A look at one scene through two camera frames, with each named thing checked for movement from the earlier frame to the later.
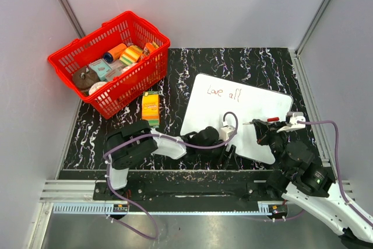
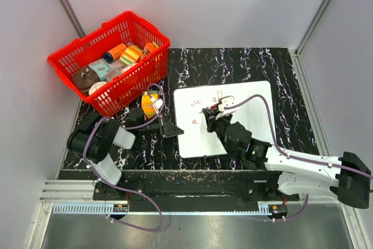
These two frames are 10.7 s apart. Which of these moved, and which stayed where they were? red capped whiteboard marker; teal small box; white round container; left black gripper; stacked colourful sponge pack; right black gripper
Moved: left black gripper; right black gripper; red capped whiteboard marker
Stayed: teal small box; stacked colourful sponge pack; white round container
